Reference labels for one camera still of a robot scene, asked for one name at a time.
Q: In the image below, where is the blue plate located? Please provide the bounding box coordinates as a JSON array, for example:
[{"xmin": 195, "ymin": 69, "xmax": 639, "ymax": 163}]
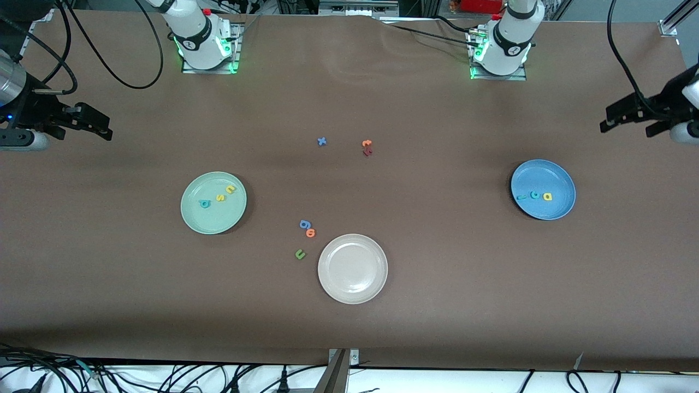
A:
[{"xmin": 511, "ymin": 159, "xmax": 577, "ymax": 221}]

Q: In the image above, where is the green plate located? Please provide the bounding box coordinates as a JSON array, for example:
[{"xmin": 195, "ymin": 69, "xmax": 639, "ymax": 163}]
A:
[{"xmin": 180, "ymin": 171, "xmax": 247, "ymax": 235}]

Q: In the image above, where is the red box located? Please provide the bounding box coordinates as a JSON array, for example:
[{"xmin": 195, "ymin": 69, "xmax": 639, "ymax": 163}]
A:
[{"xmin": 460, "ymin": 0, "xmax": 506, "ymax": 14}]

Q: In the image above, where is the brown table cover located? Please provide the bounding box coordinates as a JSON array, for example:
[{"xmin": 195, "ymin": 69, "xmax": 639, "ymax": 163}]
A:
[{"xmin": 0, "ymin": 8, "xmax": 699, "ymax": 372}]

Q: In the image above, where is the grey equipment box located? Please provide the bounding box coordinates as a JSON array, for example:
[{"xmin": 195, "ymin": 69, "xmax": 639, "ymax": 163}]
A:
[{"xmin": 318, "ymin": 0, "xmax": 400, "ymax": 16}]

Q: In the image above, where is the beige plate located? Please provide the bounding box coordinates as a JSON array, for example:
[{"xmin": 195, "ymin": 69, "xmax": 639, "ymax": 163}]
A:
[{"xmin": 317, "ymin": 234, "xmax": 389, "ymax": 305}]

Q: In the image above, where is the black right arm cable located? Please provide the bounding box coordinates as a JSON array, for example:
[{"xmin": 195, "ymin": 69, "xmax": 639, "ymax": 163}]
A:
[{"xmin": 0, "ymin": 0, "xmax": 164, "ymax": 100}]

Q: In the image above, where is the aluminium frame rail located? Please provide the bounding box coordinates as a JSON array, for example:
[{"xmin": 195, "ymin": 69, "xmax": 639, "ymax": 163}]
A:
[{"xmin": 14, "ymin": 7, "xmax": 55, "ymax": 62}]

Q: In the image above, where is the aluminium frame corner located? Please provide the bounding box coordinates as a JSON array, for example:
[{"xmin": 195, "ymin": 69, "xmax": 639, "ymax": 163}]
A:
[{"xmin": 658, "ymin": 0, "xmax": 699, "ymax": 38}]

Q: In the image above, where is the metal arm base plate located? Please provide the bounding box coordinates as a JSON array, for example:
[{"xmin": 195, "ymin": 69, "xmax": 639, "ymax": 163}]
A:
[
  {"xmin": 182, "ymin": 22, "xmax": 242, "ymax": 75},
  {"xmin": 469, "ymin": 27, "xmax": 528, "ymax": 81}
]

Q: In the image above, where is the black base power cable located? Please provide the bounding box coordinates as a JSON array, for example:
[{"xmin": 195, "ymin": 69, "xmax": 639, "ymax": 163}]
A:
[
  {"xmin": 380, "ymin": 22, "xmax": 481, "ymax": 47},
  {"xmin": 434, "ymin": 15, "xmax": 475, "ymax": 33}
]

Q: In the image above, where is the black looped floor cable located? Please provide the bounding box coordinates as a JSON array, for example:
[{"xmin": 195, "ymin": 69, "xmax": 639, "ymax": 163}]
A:
[{"xmin": 566, "ymin": 370, "xmax": 590, "ymax": 393}]

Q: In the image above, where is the grey metal table bracket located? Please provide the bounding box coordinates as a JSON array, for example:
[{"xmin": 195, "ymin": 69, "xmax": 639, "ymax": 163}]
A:
[{"xmin": 314, "ymin": 348, "xmax": 360, "ymax": 393}]

